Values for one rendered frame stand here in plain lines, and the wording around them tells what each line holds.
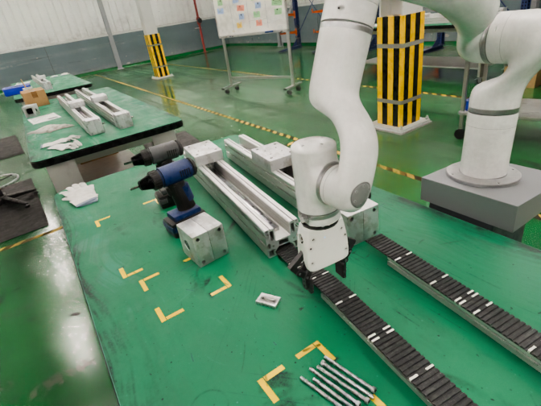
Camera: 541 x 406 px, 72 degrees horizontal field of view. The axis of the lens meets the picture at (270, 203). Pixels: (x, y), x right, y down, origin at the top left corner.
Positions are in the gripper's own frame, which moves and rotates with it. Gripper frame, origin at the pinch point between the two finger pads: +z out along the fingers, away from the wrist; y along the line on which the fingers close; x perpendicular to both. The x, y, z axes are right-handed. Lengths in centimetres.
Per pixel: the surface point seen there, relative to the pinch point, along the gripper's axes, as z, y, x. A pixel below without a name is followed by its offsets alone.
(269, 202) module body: -4.5, 3.0, 32.1
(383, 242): 0.5, 19.4, 3.1
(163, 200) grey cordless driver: 1, -22, 68
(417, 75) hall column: 29, 269, 232
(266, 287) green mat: 4.0, -10.4, 9.5
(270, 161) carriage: -8, 14, 51
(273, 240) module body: -0.9, -2.9, 19.1
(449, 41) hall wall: 71, 704, 560
